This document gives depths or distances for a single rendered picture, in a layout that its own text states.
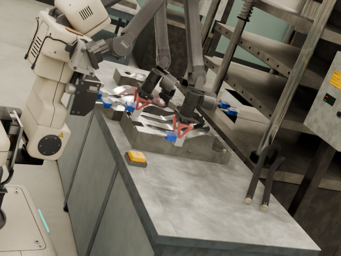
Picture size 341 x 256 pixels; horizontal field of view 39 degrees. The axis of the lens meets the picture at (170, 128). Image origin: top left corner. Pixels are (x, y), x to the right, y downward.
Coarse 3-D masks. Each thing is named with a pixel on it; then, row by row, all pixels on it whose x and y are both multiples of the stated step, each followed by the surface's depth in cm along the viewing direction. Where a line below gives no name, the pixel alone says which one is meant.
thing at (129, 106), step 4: (120, 104) 224; (124, 104) 224; (128, 104) 224; (132, 104) 227; (140, 104) 228; (128, 108) 224; (132, 108) 224; (132, 112) 226; (136, 112) 226; (140, 112) 226; (136, 116) 227
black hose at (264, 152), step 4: (272, 144) 244; (276, 144) 245; (264, 148) 238; (268, 148) 238; (272, 148) 241; (276, 148) 245; (280, 148) 249; (264, 152) 234; (268, 152) 239; (276, 152) 253; (272, 156) 257; (276, 156) 256; (272, 160) 259
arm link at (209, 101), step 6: (198, 78) 197; (198, 84) 198; (198, 90) 204; (204, 90) 200; (204, 96) 201; (210, 96) 202; (216, 96) 203; (204, 102) 201; (210, 102) 201; (210, 108) 203
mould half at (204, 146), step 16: (144, 112) 238; (128, 128) 224; (144, 128) 217; (176, 128) 231; (144, 144) 216; (160, 144) 218; (192, 144) 224; (208, 144) 227; (208, 160) 231; (224, 160) 234
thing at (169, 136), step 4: (156, 132) 203; (168, 132) 206; (172, 132) 208; (176, 132) 207; (164, 136) 205; (168, 136) 204; (172, 136) 204; (176, 136) 205; (184, 136) 206; (168, 140) 204; (172, 140) 205; (176, 140) 205; (180, 140) 206; (176, 144) 206; (180, 144) 207
